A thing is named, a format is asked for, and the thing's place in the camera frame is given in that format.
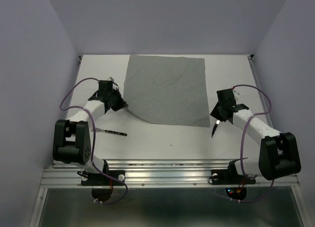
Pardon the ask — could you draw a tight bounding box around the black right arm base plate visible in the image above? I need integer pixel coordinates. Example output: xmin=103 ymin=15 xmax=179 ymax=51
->
xmin=208 ymin=169 xmax=256 ymax=185

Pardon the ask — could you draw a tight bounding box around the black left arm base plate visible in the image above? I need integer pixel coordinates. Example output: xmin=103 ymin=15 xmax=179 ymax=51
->
xmin=77 ymin=170 xmax=125 ymax=186

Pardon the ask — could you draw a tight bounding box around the black handled fork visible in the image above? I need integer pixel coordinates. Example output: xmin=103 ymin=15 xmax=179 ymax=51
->
xmin=90 ymin=128 xmax=127 ymax=136

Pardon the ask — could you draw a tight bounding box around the grey cloth napkin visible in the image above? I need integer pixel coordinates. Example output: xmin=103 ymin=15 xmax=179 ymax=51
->
xmin=123 ymin=55 xmax=210 ymax=128

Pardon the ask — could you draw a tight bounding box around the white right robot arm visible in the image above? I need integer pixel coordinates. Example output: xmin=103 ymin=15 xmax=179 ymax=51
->
xmin=210 ymin=88 xmax=301 ymax=184

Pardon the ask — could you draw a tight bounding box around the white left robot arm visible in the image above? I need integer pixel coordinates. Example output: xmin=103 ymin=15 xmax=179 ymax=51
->
xmin=53 ymin=77 xmax=128 ymax=185

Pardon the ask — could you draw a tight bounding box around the black handled knife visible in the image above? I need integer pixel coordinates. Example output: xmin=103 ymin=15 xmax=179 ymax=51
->
xmin=211 ymin=120 xmax=220 ymax=137

